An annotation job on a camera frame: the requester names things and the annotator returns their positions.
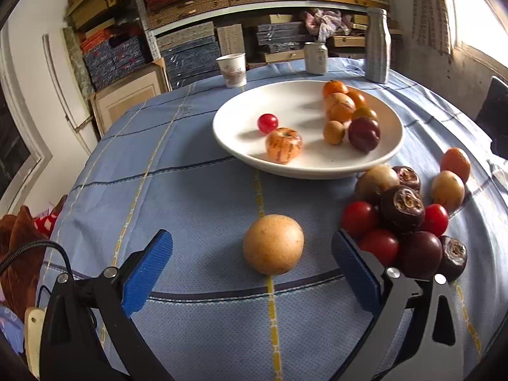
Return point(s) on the silver ribbed bottle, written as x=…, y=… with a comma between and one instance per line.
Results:
x=377, y=45

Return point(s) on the green marbled panel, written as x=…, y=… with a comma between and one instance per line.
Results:
x=77, y=59

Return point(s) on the dark brown mangosteen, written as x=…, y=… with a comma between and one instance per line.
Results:
x=453, y=258
x=402, y=208
x=407, y=176

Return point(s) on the small orange kumquat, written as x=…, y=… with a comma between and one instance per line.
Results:
x=358, y=98

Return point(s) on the pale lilac cloth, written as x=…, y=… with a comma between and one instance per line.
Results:
x=10, y=325

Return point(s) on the bright window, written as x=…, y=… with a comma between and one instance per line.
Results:
x=484, y=20

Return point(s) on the small tan longan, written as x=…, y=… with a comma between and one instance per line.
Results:
x=333, y=132

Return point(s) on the stack of yellow woven boxes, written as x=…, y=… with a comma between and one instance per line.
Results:
x=95, y=0

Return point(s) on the blue checked tablecloth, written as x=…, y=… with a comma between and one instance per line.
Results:
x=178, y=206

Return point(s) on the pink crumpled cloth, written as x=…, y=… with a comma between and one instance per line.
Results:
x=325, y=24

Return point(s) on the white paper cup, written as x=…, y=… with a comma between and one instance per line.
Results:
x=231, y=70

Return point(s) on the white window frame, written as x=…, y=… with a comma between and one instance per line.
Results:
x=27, y=143

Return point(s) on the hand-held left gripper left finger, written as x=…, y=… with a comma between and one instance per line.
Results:
x=147, y=274

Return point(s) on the white oval plate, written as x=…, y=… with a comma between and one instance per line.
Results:
x=238, y=127

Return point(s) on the beige checked curtain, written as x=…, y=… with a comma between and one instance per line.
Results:
x=432, y=8

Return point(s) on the striped orange apple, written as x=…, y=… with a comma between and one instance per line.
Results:
x=283, y=145

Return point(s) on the dark purple plum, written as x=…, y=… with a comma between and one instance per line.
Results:
x=420, y=254

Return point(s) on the greenish tan round fruit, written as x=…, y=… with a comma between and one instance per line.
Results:
x=373, y=184

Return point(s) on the pile of blue floral boxes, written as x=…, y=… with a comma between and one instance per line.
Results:
x=115, y=59

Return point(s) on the large tan round fruit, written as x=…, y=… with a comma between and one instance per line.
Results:
x=274, y=244

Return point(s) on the white leaning board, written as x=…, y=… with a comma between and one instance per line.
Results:
x=65, y=95

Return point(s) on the white metal shelving rack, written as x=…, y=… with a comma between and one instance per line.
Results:
x=258, y=6

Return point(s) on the pale wooden flat box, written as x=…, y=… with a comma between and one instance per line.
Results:
x=283, y=56

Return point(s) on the light wooden picture frame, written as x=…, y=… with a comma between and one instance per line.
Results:
x=127, y=95

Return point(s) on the black chair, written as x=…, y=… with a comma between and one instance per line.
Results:
x=494, y=119

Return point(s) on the yellow green small fruit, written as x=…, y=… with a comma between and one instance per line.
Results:
x=365, y=113

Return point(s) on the red white patterned cloth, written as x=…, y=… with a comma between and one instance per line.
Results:
x=45, y=222

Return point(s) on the long woven straw box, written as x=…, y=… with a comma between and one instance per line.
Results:
x=186, y=10

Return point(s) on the white drink can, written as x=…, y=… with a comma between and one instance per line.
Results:
x=316, y=58

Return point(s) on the stack of dark blue boxes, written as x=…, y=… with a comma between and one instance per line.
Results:
x=281, y=35
x=190, y=59

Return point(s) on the brown plush toy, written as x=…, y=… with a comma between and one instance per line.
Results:
x=24, y=254

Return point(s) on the dark red plum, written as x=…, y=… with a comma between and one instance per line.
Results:
x=364, y=134

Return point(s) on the upright grey woven box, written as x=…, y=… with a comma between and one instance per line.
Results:
x=230, y=39

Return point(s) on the small tangerine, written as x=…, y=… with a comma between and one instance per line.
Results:
x=334, y=88

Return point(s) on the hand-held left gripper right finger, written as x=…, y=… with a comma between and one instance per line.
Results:
x=353, y=274

